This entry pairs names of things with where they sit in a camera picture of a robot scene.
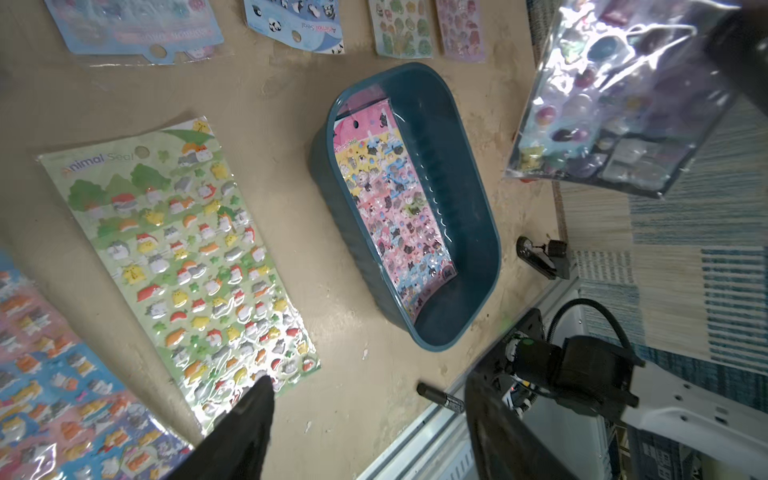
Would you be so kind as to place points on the red blue sticker sheet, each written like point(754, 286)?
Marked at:
point(64, 414)

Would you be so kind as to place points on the white green frog sticker sheet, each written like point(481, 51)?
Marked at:
point(401, 28)

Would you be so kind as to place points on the black marker pen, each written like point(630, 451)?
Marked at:
point(440, 398)

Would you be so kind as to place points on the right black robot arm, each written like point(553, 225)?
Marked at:
point(689, 276)

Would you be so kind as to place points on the pink cat sticker sheet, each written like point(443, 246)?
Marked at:
point(382, 179)

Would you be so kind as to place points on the green yellow sticker sheet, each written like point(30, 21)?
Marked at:
point(170, 224)

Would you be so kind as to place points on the lilac character sticker sheet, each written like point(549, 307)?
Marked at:
point(461, 30)

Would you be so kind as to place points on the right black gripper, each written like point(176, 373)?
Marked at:
point(737, 46)

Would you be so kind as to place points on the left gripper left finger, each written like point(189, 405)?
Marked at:
point(237, 447)

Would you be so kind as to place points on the light blue sticker sheet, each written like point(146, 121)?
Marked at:
point(156, 31)

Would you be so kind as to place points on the teal plastic storage box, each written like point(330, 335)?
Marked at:
point(429, 121)

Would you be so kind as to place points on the penguin sticker sheet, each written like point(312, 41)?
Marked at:
point(308, 25)

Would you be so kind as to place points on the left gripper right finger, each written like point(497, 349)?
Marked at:
point(503, 446)

